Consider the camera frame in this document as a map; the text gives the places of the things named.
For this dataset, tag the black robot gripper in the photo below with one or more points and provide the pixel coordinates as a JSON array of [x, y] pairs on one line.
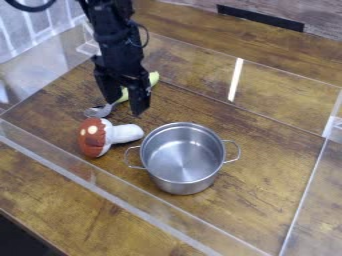
[[117, 63]]

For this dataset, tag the green handled metal spoon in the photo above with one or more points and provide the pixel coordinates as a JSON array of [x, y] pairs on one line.
[[102, 110]]

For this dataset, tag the plush brown white mushroom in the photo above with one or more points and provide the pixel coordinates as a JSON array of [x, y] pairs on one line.
[[97, 134]]

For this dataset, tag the stainless steel pot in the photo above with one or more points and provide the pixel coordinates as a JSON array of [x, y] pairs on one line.
[[181, 154]]

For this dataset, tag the clear acrylic front barrier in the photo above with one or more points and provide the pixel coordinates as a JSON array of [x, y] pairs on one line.
[[191, 229]]

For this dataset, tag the clear acrylic barrier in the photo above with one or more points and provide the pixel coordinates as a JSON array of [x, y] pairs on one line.
[[314, 234], [191, 229]]

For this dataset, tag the black strip on table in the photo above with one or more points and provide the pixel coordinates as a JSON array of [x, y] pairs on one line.
[[260, 18]]

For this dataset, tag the clear acrylic right barrier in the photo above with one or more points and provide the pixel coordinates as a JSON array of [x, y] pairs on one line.
[[314, 234]]

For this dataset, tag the clear acrylic bracket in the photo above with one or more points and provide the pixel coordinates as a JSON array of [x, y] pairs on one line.
[[89, 47]]

